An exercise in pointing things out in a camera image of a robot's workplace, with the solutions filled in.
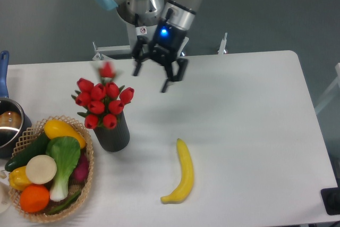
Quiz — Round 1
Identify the woven wicker basket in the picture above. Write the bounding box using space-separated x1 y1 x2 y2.
8 115 94 223

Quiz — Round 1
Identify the black device at edge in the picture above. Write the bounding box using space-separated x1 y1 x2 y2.
320 187 339 215

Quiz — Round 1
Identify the green chili pepper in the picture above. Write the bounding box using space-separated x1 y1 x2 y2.
46 190 81 215

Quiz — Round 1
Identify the yellow squash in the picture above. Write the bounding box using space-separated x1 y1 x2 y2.
44 119 87 149

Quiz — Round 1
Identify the cream round disc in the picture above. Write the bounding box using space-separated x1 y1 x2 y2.
25 155 57 184

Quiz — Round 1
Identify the blue handled saucepan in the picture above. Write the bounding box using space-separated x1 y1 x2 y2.
1 51 32 159

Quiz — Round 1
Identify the yellow bell pepper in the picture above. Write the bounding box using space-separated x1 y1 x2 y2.
8 166 32 191

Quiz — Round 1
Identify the green cucumber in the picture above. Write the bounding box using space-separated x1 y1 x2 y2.
5 132 50 172

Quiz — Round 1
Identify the small garlic piece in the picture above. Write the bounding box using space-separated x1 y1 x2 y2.
0 170 7 179

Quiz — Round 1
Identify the green bok choy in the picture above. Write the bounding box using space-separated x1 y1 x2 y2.
46 136 80 201

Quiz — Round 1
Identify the yellow banana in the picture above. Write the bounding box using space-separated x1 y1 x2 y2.
160 138 194 204

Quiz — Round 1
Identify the dark grey ribbed vase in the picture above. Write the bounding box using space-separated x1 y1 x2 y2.
94 112 130 152

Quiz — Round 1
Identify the purple red vegetable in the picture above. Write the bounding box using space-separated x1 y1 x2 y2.
73 154 89 182

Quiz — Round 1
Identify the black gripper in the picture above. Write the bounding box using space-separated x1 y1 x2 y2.
131 19 189 94

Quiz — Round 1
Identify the orange fruit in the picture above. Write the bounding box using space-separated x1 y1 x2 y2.
20 184 50 213

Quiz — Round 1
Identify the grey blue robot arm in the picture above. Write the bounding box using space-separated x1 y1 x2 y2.
95 0 202 92

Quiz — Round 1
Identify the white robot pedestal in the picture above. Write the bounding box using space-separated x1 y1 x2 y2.
91 0 229 62

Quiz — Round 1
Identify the red tulip bouquet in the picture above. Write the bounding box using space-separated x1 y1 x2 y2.
72 61 134 130

